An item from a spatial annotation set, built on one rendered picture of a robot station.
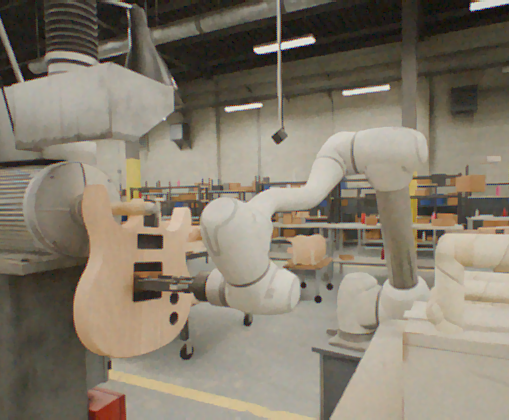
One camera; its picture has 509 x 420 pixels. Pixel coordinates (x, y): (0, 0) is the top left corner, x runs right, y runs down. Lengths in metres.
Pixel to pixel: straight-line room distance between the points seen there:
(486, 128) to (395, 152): 10.85
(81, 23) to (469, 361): 0.96
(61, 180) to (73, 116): 0.23
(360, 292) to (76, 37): 1.14
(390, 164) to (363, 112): 11.19
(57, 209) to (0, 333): 0.40
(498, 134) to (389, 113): 3.12
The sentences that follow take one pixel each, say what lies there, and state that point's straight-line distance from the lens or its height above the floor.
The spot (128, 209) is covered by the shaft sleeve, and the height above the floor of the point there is 1.25.
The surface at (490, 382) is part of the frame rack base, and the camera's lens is 0.48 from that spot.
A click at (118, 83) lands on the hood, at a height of 1.49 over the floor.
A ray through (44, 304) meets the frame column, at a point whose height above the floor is 0.99.
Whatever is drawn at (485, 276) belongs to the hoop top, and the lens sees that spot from 0.71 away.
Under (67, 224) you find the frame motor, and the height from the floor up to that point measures 1.21.
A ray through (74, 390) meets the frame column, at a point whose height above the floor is 0.70.
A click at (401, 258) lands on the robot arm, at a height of 1.07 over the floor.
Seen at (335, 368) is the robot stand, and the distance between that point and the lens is 1.48.
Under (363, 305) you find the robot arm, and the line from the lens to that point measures 1.40.
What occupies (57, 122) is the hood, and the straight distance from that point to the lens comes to 0.90.
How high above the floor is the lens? 1.26
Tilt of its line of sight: 3 degrees down
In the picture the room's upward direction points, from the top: 1 degrees counter-clockwise
